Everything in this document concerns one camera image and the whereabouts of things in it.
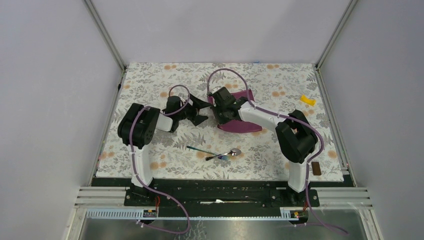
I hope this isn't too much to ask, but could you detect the aluminium frame post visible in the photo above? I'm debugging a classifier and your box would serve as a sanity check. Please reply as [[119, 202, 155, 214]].
[[315, 0, 359, 69], [82, 0, 127, 72]]

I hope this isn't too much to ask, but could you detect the iridescent fork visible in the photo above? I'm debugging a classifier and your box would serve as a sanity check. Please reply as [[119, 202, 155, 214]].
[[186, 145, 230, 161]]

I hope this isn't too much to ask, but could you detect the slotted cable duct rail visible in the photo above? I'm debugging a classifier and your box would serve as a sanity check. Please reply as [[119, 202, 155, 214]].
[[86, 206, 309, 223]]

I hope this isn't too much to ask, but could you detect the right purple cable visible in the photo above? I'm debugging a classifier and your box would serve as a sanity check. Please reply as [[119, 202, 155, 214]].
[[206, 68, 349, 236]]

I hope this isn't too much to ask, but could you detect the floral patterned tablecloth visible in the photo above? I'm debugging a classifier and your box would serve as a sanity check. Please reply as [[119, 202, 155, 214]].
[[96, 62, 343, 182]]

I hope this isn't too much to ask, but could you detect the iridescent spoon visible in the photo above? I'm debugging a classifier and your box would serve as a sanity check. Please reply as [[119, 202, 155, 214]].
[[205, 148, 242, 161]]

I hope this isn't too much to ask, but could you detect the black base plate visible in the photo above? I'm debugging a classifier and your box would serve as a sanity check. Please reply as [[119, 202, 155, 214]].
[[124, 179, 320, 214]]

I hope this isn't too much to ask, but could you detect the dark brown block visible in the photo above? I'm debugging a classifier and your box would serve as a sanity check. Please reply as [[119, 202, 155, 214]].
[[311, 161, 322, 176]]

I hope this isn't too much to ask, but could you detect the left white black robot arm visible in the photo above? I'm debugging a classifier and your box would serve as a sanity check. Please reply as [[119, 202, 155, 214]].
[[117, 95, 212, 206]]

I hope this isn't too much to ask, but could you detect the purple cloth napkin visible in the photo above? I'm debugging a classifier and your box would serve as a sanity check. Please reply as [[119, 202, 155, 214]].
[[207, 89, 263, 134]]

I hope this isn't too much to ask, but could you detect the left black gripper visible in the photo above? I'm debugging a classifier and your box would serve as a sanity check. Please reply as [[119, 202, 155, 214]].
[[175, 93, 211, 125]]

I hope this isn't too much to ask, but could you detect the yellow plastic piece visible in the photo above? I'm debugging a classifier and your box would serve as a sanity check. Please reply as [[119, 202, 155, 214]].
[[299, 95, 317, 106]]

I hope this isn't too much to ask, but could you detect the right aluminium frame post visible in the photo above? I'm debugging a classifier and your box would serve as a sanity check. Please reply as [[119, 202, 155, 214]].
[[315, 0, 359, 69]]

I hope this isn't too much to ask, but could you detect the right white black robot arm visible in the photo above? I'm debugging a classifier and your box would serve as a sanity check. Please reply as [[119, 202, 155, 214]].
[[207, 87, 318, 206]]

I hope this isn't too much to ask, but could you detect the left aluminium frame post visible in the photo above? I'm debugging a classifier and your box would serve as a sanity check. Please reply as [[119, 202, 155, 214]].
[[82, 0, 127, 72]]

